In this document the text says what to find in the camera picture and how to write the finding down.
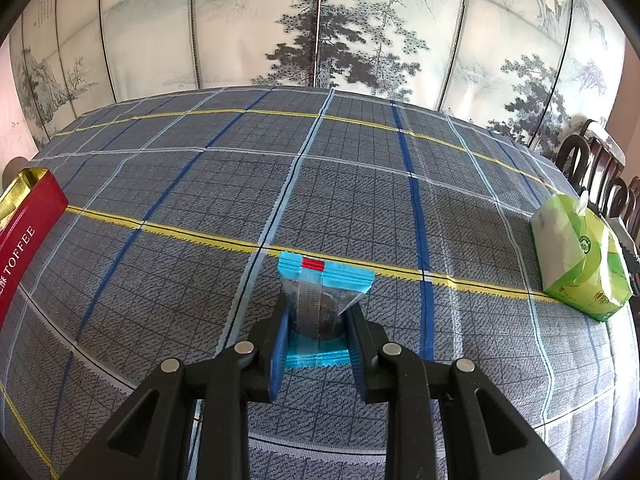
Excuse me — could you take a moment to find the dark wooden chair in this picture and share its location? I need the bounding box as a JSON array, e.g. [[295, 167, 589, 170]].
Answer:
[[597, 175, 640, 261], [557, 119, 627, 201]]

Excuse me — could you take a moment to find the red tin box gold inside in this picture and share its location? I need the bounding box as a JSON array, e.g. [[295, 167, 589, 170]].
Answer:
[[0, 167, 70, 333]]

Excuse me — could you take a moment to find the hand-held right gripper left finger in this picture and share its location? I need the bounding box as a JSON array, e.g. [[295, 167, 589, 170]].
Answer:
[[60, 305, 291, 480]]

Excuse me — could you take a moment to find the round grey disc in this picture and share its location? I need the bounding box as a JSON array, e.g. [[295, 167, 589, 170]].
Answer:
[[2, 157, 32, 187]]

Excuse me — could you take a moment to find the painted folding screen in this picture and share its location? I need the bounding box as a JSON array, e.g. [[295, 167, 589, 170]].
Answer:
[[10, 0, 626, 161]]

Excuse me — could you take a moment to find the blue grey plaid tablecloth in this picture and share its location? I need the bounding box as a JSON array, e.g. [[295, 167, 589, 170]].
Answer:
[[0, 86, 640, 480]]

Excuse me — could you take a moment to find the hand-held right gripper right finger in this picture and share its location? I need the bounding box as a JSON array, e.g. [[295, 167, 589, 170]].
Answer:
[[345, 305, 571, 480]]

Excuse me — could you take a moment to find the small light blue snack packet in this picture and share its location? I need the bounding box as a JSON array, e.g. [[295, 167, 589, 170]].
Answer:
[[276, 251, 376, 368]]

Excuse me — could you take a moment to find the green tissue pack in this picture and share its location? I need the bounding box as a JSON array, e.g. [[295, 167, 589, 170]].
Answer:
[[530, 191, 633, 322]]

